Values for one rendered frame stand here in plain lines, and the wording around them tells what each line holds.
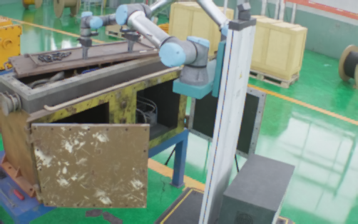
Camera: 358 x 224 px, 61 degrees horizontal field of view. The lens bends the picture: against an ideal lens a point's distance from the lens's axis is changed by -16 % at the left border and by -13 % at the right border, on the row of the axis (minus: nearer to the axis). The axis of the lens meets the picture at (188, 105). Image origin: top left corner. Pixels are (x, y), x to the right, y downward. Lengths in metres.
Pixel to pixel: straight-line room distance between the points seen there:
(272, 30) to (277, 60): 0.58
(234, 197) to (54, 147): 1.04
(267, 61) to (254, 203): 4.98
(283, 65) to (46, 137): 5.37
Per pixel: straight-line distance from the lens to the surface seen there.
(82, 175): 1.96
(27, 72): 2.21
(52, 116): 1.94
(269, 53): 6.68
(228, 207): 2.05
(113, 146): 1.85
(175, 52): 1.60
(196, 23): 7.48
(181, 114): 2.89
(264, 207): 1.97
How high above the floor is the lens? 2.05
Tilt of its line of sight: 23 degrees down
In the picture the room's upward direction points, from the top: 6 degrees clockwise
